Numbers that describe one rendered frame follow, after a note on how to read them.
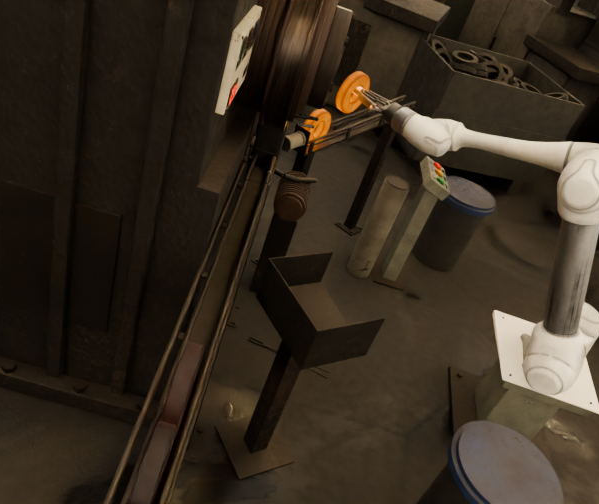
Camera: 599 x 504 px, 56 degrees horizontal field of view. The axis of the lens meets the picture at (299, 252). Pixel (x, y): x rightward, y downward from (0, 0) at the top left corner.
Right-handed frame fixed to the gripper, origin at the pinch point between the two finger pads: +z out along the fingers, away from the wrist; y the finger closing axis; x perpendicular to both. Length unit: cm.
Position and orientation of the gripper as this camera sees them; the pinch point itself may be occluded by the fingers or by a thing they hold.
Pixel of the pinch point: (354, 88)
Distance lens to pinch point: 216.6
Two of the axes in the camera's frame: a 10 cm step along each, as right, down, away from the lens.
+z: -7.1, -6.0, 3.7
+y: 6.3, -2.9, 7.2
